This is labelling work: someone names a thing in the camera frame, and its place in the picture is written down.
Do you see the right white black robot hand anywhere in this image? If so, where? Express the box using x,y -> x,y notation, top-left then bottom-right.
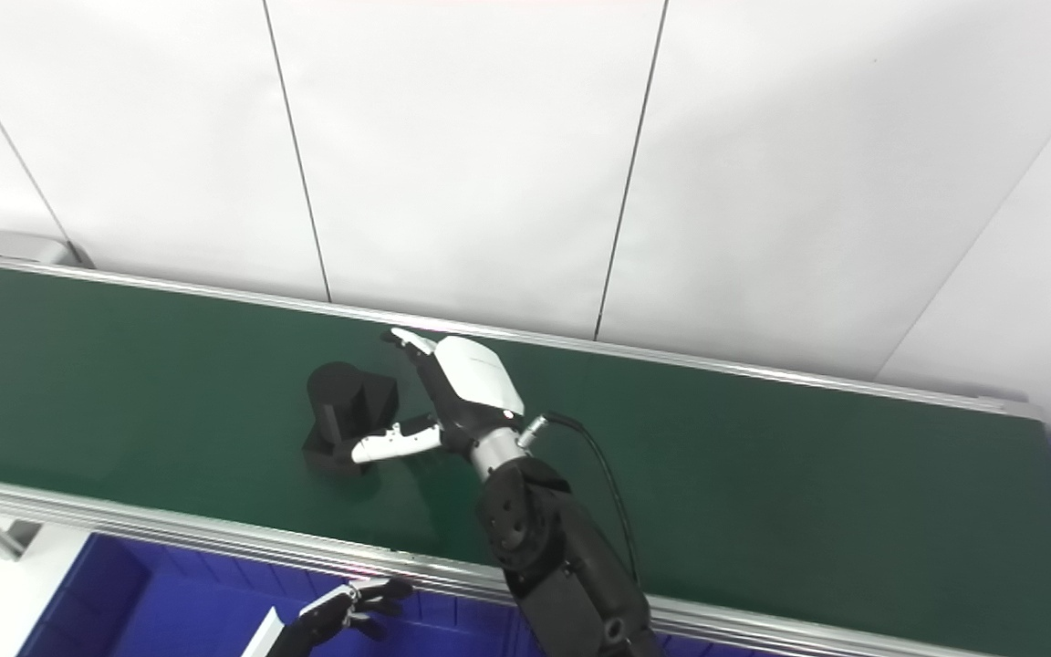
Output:
350,326 -> 526,466

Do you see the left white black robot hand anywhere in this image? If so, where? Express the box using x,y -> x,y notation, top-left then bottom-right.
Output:
241,576 -> 415,657

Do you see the black cylinder block part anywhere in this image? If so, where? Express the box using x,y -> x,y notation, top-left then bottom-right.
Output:
301,361 -> 400,476

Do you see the blue plastic bin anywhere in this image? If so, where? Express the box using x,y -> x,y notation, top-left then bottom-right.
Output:
658,633 -> 791,657
18,533 -> 531,657

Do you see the green conveyor belt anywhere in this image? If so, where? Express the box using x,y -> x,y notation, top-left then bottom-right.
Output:
0,230 -> 1051,657

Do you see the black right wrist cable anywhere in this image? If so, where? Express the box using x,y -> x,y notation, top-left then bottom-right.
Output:
522,410 -> 643,587

